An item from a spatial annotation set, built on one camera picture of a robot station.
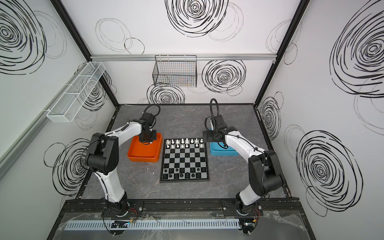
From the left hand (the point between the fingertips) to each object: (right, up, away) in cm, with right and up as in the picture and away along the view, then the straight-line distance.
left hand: (153, 138), depth 97 cm
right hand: (+36, +2, -7) cm, 37 cm away
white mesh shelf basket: (-36, +20, -23) cm, 48 cm away
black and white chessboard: (+21, -12, -8) cm, 25 cm away
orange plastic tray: (-9, -8, -4) cm, 13 cm away
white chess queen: (+19, -1, -2) cm, 19 cm away
